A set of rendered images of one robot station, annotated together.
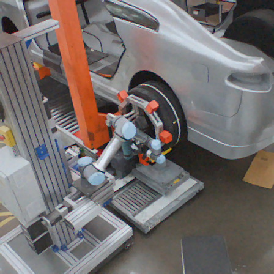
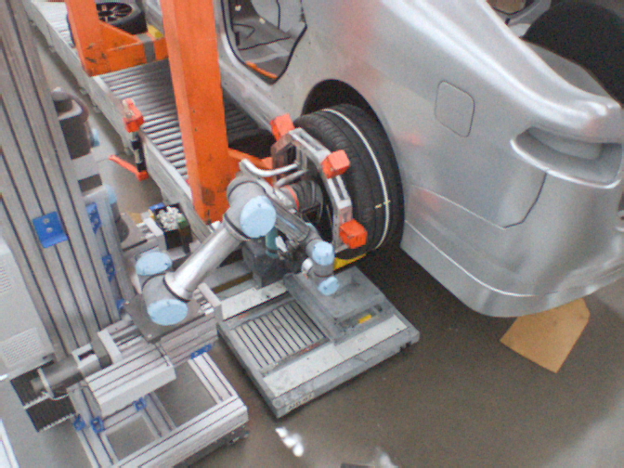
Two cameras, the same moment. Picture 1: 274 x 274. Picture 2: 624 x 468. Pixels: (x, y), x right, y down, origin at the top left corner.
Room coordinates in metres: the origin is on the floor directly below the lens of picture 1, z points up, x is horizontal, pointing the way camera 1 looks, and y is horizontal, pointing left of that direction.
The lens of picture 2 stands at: (0.90, -0.22, 2.41)
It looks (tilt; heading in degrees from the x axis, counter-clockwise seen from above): 40 degrees down; 4
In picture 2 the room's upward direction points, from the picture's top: straight up
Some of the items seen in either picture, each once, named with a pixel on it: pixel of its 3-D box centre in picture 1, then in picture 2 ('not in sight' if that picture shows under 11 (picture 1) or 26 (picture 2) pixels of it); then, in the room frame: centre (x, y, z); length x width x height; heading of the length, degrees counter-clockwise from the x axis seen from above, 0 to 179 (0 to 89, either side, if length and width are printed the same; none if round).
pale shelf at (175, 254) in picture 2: not in sight; (171, 232); (3.18, 0.66, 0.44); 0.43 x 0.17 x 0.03; 37
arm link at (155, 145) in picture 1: (155, 146); (320, 256); (2.50, -0.14, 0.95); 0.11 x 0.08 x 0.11; 28
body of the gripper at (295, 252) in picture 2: (144, 148); (300, 253); (2.61, -0.05, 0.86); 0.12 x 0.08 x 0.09; 37
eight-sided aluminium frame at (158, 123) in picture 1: (140, 125); (308, 195); (3.00, -0.05, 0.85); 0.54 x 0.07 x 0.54; 37
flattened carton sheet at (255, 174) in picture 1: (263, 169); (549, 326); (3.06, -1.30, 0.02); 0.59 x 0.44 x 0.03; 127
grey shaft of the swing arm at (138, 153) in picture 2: not in sight; (136, 147); (4.18, 1.17, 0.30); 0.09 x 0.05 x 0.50; 37
